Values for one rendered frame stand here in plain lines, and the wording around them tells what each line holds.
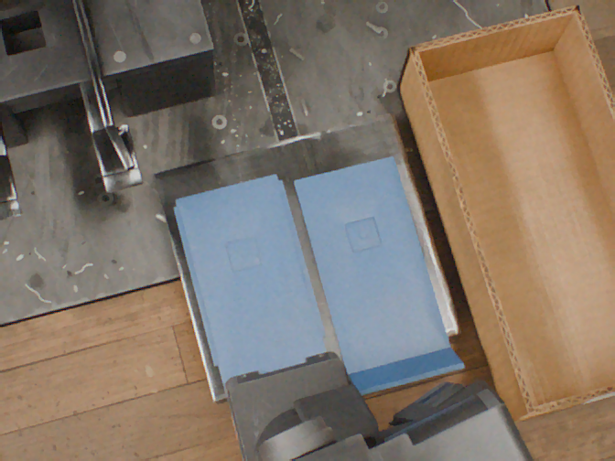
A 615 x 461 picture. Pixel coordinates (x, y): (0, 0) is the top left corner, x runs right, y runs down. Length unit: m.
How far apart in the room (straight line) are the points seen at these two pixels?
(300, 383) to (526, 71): 0.32
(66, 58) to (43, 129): 0.09
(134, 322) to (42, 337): 0.06
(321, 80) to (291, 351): 0.20
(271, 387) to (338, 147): 0.22
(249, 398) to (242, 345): 0.12
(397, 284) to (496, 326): 0.08
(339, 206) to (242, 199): 0.06
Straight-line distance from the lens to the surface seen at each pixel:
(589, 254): 0.87
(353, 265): 0.82
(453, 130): 0.88
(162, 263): 0.85
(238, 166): 0.84
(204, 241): 0.83
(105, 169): 0.78
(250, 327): 0.81
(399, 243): 0.83
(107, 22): 0.82
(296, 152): 0.85
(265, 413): 0.70
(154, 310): 0.84
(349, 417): 0.66
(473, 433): 0.60
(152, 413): 0.83
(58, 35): 0.82
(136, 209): 0.86
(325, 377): 0.69
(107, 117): 0.79
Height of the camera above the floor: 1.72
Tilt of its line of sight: 75 degrees down
